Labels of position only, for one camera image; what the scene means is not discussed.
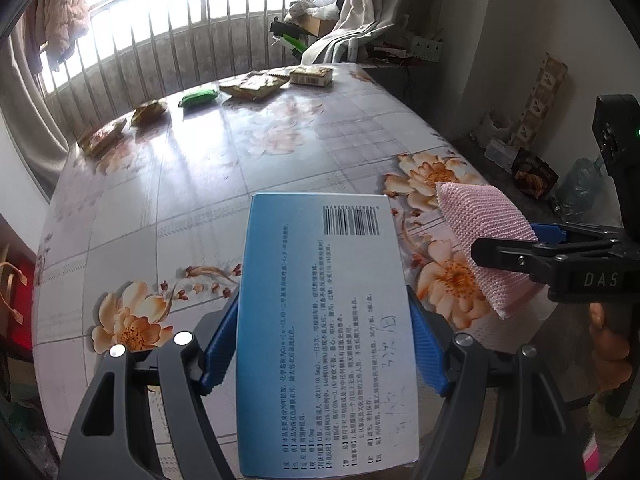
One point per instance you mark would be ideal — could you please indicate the blue white medicine box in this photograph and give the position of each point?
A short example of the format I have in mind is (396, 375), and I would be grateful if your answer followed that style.
(325, 369)

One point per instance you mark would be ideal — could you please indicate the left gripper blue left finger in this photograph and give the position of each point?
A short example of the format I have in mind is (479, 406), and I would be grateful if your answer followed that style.
(217, 338)

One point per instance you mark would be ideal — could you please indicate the grey curtain left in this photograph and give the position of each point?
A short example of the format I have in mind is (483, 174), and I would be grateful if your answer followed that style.
(33, 129)

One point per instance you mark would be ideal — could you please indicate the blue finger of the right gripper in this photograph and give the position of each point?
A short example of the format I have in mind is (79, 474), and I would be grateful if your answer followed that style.
(549, 233)

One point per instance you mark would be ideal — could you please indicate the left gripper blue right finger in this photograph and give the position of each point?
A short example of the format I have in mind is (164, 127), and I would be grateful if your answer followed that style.
(431, 339)

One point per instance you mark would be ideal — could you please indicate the green small packet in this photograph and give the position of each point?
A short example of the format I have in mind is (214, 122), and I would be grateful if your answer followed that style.
(198, 98)

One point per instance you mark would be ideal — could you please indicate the grey curtain right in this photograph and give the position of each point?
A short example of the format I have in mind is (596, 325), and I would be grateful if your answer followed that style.
(362, 21)

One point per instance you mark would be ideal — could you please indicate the small printed box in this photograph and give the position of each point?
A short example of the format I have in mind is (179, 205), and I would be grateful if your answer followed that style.
(311, 75)

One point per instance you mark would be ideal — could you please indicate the pink scrubbing sponge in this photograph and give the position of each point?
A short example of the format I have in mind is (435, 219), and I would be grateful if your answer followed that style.
(485, 221)

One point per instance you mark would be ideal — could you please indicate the flattened brown carton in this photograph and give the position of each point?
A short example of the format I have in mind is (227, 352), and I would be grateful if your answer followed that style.
(253, 86)

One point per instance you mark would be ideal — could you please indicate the brown snack wrapper left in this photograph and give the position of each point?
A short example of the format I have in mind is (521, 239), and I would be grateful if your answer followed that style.
(94, 144)

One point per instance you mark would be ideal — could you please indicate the metal balcony railing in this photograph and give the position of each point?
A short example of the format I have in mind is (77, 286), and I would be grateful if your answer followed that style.
(139, 50)

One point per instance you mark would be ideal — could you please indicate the black orange snack box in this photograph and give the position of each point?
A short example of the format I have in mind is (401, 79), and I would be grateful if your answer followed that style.
(532, 175)

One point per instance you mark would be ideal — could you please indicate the hanging pink clothes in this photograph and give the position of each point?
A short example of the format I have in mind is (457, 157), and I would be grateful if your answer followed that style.
(53, 27)

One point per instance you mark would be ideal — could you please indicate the grey curtain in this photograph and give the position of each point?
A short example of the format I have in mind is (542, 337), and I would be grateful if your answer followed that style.
(33, 129)
(362, 21)

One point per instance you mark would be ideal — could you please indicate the small brown yellow packet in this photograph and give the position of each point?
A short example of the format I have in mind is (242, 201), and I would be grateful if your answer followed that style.
(148, 113)

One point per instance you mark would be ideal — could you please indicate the tall patterned cardboard box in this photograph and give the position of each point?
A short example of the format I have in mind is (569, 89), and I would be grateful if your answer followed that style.
(548, 82)

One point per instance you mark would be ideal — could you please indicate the clear water jug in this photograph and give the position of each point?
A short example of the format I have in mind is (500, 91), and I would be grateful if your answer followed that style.
(580, 188)

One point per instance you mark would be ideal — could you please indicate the cardboard box on balcony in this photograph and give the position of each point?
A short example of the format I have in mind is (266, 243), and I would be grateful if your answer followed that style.
(314, 26)

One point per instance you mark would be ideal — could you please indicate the white wall power strip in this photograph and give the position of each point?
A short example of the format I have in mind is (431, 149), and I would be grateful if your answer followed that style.
(428, 50)

